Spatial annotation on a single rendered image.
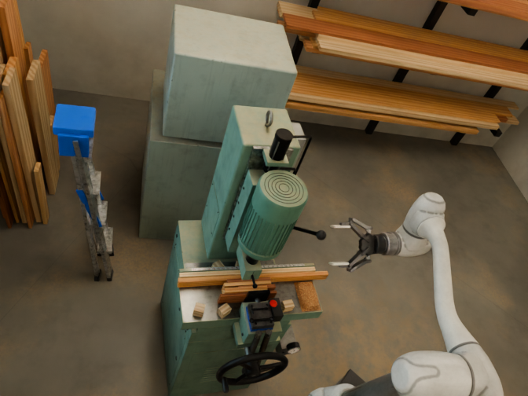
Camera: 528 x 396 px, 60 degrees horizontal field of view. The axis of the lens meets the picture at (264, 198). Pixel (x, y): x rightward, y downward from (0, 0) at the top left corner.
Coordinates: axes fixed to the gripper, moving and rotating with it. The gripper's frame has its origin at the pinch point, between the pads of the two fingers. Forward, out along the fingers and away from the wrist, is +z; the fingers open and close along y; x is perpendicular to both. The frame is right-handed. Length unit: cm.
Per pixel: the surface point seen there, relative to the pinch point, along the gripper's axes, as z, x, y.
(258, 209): 31.2, 5.2, 13.3
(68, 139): 93, -63, 38
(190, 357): 41, -52, -57
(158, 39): 38, -217, 128
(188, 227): 40, -69, -1
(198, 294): 42, -34, -24
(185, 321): 49, -26, -32
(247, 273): 25.7, -22.0, -13.6
